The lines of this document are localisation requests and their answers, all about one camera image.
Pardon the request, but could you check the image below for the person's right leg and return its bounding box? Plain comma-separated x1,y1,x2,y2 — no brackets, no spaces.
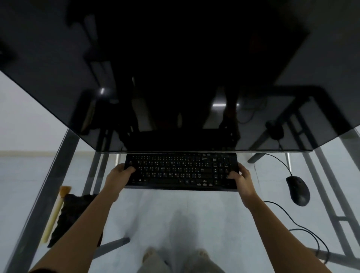
184,249,226,273

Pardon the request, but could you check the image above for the large black monitor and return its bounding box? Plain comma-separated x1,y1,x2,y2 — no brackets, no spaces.
0,0,360,153

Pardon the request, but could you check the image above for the person's left hand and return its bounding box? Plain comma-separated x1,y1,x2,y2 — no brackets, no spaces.
105,163,137,195

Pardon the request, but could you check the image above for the person's left forearm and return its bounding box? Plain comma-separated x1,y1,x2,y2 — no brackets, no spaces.
28,189,125,273

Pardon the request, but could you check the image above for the grey metal table frame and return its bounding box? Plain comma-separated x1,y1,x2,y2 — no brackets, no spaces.
0,110,360,273

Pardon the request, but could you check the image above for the person's right hand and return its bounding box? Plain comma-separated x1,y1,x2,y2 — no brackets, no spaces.
226,163,258,203

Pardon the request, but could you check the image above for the wooden handled brush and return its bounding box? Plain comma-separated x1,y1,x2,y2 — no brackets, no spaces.
40,186,72,244

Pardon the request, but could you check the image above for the black computer keyboard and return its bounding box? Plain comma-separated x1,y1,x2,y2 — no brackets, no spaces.
124,153,240,192

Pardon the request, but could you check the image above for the black computer mouse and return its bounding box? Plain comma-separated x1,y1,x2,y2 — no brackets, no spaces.
286,175,311,207

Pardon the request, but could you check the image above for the person's left leg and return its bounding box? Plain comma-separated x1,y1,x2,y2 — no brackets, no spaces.
141,247,173,273

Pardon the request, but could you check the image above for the person's leg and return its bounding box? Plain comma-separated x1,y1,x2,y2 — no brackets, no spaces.
141,247,173,273
184,249,226,273

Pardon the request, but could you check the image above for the black cloth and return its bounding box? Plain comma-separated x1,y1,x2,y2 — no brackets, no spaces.
47,193,103,249

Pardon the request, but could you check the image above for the person's right forearm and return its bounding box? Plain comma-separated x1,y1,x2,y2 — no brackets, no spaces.
241,195,333,273

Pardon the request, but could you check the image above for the black mouse cable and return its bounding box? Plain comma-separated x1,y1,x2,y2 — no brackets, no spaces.
263,153,330,265

